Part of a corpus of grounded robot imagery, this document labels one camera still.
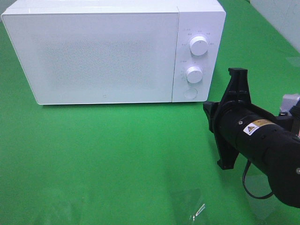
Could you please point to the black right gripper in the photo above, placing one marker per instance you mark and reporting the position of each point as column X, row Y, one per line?
column 236, row 94

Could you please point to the round door release button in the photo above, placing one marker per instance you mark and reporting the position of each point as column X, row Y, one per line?
column 190, row 93

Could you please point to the white microwave door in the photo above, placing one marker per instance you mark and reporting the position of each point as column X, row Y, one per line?
column 96, row 58

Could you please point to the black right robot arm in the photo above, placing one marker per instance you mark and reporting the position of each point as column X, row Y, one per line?
column 267, row 141

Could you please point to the lower white dial knob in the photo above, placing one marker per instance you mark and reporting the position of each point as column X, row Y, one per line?
column 194, row 74

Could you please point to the white dial knob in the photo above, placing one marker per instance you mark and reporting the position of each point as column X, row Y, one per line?
column 194, row 74
column 199, row 45

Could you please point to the upper white dial knob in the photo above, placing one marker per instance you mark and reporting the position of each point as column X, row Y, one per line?
column 199, row 45

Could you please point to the clear plastic film scrap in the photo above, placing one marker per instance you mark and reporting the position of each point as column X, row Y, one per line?
column 189, row 207

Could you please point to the white microwave oven body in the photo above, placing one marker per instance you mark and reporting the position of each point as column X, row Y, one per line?
column 195, row 17

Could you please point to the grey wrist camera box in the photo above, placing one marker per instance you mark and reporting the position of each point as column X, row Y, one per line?
column 288, row 101

